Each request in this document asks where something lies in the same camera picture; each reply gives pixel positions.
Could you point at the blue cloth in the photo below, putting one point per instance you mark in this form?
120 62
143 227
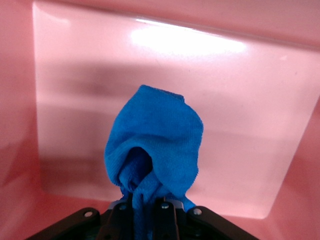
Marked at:
160 130

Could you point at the pink plastic bin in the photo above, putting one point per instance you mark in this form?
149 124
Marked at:
250 112

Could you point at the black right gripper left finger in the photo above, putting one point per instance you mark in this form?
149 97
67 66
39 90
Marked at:
117 225

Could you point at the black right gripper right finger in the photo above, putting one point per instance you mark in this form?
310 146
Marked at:
165 222

